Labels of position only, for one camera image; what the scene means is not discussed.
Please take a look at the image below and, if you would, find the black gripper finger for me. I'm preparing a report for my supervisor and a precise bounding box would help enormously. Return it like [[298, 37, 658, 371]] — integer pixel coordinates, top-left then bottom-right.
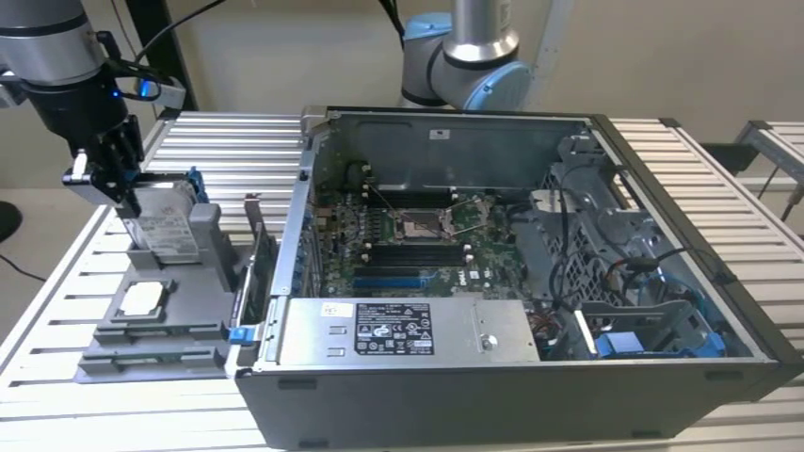
[[59, 149, 126, 208], [98, 115, 143, 218]]

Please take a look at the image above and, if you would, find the hard disk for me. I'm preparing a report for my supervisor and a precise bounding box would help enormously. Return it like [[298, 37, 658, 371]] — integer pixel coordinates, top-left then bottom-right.
[[593, 331, 729, 360], [115, 169, 207, 266]]

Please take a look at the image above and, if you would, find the red disk wire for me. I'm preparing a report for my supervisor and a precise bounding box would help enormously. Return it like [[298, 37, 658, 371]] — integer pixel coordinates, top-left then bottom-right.
[[603, 257, 654, 289]]

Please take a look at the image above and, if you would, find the black disk wire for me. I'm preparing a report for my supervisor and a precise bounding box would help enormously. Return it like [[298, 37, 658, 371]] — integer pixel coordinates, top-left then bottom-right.
[[623, 247, 733, 283]]

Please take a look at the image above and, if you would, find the black round object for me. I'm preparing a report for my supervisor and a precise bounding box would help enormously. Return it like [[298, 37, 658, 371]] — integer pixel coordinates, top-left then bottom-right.
[[0, 200, 23, 241]]

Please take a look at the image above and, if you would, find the silver CPU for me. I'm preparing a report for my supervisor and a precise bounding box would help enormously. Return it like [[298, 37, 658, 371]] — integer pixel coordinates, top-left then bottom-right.
[[118, 284, 167, 316]]

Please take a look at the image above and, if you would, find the grey parts rack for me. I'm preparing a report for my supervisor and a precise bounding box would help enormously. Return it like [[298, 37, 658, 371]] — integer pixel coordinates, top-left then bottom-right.
[[73, 204, 251, 385]]

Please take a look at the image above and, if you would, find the green RAM stick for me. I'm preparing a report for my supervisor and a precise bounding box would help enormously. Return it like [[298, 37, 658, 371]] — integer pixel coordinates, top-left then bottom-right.
[[106, 354, 185, 369]]

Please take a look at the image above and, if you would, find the thin metal locking lever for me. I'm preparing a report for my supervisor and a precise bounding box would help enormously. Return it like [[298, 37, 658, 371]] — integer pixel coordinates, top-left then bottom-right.
[[365, 183, 406, 217]]

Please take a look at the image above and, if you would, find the black expansion slot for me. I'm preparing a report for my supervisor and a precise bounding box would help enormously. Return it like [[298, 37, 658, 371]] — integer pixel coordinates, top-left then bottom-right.
[[354, 266, 429, 280]]

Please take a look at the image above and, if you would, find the CPU socket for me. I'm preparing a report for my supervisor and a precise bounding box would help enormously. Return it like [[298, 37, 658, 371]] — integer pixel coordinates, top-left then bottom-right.
[[387, 209, 454, 246]]

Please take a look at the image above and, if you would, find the blue expansion slot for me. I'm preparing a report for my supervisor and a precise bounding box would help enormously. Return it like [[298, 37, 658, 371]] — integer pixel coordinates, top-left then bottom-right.
[[353, 277, 435, 290]]

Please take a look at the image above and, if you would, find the metal socket cover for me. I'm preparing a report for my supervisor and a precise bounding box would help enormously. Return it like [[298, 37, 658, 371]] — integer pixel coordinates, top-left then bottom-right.
[[442, 192, 498, 237]]

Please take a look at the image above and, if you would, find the silver power supply unit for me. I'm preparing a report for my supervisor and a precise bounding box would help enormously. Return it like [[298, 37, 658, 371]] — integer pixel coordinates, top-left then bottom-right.
[[274, 297, 542, 368]]

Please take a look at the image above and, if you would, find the green motherboard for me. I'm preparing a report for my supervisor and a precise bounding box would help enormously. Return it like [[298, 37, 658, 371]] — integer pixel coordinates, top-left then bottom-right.
[[306, 186, 534, 300]]

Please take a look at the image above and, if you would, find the grey metal drive cage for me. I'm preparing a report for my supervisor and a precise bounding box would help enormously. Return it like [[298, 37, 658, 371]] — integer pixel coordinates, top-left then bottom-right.
[[509, 162, 754, 363]]

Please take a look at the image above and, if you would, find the open dark grey PC case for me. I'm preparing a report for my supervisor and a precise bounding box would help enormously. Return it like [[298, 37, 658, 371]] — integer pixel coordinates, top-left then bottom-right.
[[231, 105, 804, 451]]

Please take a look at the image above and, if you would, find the metal slat side table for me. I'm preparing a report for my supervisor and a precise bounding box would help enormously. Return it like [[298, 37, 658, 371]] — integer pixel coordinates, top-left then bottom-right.
[[733, 120, 804, 186]]

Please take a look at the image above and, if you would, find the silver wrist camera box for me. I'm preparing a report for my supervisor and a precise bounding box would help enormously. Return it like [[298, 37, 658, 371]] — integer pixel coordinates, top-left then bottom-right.
[[134, 77, 186, 107]]

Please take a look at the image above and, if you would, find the black vertical post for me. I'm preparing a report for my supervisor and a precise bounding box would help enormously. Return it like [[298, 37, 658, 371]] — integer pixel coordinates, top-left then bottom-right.
[[123, 0, 199, 112]]

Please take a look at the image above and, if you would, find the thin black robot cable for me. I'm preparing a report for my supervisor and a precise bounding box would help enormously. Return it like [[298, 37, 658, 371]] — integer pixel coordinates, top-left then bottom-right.
[[131, 0, 226, 82]]

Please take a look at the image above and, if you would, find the black floor cable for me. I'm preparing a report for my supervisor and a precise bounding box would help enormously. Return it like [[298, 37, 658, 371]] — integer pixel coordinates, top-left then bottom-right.
[[0, 253, 47, 283]]

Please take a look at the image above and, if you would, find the graphics card with metal bracket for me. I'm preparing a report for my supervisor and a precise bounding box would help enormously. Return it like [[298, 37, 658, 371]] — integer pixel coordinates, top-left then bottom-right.
[[230, 192, 281, 327]]

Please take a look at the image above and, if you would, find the long black case wire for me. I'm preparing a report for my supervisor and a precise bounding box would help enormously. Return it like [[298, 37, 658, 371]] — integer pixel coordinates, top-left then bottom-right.
[[546, 187, 582, 313]]

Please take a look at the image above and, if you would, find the red black wire bundle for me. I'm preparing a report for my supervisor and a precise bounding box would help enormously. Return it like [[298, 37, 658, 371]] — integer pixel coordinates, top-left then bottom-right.
[[529, 310, 563, 349]]

